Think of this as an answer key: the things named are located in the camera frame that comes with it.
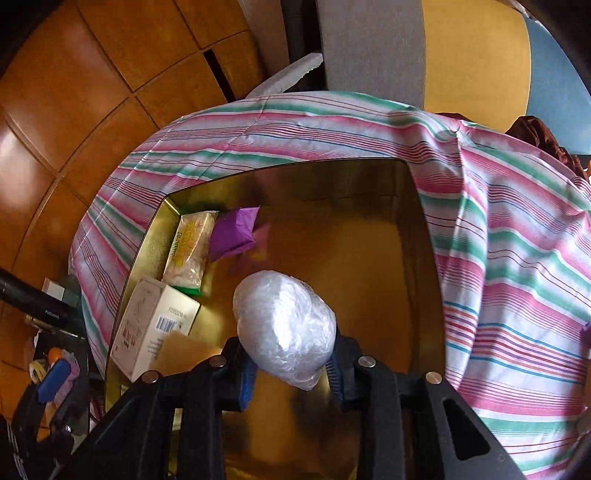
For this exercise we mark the striped pink green bedsheet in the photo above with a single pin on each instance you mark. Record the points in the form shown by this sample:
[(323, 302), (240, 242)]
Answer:
[(510, 226)]

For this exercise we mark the grey yellow blue headboard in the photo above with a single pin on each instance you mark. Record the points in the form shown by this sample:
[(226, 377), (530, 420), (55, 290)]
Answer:
[(482, 59)]

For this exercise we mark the wooden wardrobe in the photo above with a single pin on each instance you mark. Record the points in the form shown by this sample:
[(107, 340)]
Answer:
[(106, 107)]

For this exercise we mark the dark red cloth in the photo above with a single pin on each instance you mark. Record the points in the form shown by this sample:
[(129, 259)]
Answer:
[(533, 131)]

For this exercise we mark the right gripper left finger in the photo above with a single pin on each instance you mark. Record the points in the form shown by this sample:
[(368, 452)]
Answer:
[(166, 427)]

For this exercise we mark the white plastic ball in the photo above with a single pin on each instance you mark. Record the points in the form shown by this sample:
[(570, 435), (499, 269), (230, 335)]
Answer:
[(285, 327)]

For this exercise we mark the Weidan rice cracker packet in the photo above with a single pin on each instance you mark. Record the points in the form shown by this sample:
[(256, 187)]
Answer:
[(188, 254)]

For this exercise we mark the white pillow corner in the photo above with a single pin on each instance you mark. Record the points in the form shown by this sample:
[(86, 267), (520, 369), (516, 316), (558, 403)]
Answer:
[(283, 80)]

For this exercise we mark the white barcode carton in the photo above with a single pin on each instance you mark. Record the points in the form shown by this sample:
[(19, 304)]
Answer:
[(153, 311)]

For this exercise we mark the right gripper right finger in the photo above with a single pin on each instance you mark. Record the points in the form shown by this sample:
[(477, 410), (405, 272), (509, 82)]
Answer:
[(412, 426)]

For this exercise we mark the purple snack packet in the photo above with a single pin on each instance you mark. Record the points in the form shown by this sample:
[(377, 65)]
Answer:
[(236, 232)]

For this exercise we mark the gold metal tin box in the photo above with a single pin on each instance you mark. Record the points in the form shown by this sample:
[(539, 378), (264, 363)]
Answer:
[(355, 231)]

